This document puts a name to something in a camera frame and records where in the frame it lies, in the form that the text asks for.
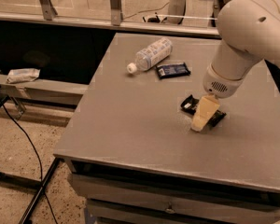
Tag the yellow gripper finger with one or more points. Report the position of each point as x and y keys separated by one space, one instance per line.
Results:
x=206 y=108

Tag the black rxbar chocolate bar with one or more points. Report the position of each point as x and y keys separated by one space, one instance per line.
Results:
x=189 y=106

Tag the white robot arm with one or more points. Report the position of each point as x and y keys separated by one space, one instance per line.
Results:
x=250 y=33

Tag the dark blue snack bar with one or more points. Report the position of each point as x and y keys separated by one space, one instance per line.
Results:
x=172 y=70

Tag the clear plastic water bottle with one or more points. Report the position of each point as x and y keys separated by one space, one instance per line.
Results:
x=151 y=55

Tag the grey metal drawer cabinet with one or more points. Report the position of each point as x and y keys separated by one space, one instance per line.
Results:
x=131 y=151

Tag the grey metal ledge beam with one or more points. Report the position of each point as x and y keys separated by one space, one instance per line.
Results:
x=51 y=91

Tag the white wrapped package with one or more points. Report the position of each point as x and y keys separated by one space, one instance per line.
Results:
x=22 y=75

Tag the grey metal rail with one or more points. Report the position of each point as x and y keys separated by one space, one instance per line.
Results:
x=125 y=27

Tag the silver drawer handle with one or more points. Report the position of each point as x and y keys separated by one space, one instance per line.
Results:
x=169 y=210

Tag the middle metal railing bracket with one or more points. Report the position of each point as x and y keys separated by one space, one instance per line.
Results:
x=116 y=12

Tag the metal railing bracket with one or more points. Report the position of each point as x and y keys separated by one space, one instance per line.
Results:
x=48 y=10
x=116 y=12

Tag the left metal railing bracket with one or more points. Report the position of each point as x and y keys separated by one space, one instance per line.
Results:
x=48 y=10

